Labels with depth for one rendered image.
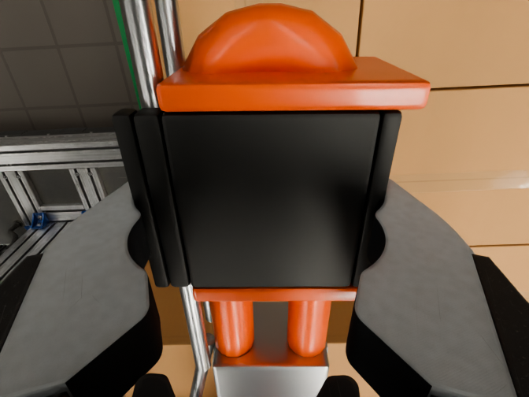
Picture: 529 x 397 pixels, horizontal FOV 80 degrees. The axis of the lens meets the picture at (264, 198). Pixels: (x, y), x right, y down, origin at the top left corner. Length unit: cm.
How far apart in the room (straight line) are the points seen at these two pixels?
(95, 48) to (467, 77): 111
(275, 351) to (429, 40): 62
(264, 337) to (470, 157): 70
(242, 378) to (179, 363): 28
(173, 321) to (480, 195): 72
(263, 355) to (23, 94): 140
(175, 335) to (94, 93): 106
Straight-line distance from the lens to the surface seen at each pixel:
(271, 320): 20
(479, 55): 75
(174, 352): 45
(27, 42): 143
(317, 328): 17
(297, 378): 19
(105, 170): 121
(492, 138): 83
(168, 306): 48
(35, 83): 146
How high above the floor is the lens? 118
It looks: 59 degrees down
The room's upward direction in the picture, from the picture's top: 179 degrees counter-clockwise
